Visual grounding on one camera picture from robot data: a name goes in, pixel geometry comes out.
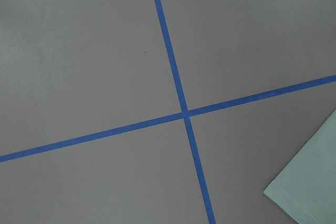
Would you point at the olive green long-sleeve shirt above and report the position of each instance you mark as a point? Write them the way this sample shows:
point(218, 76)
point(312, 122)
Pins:
point(305, 188)

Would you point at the blue tape grid lines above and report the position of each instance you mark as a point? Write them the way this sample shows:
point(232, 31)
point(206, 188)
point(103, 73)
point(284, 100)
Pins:
point(185, 115)

